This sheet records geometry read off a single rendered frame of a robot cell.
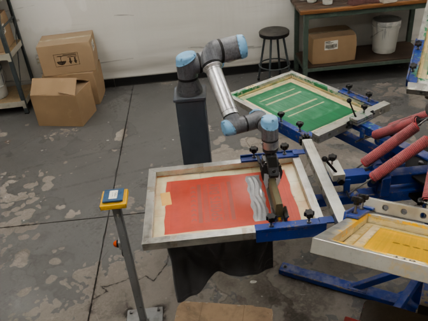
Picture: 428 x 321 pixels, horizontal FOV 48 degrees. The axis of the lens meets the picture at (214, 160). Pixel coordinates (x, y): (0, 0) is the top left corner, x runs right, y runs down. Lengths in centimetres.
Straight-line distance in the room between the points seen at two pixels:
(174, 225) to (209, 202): 22
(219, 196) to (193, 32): 379
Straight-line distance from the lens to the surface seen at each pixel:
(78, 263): 361
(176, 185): 246
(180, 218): 224
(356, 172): 236
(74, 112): 533
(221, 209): 226
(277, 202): 212
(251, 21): 594
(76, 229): 391
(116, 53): 605
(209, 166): 251
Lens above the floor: 236
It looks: 32 degrees down
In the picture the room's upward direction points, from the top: 6 degrees counter-clockwise
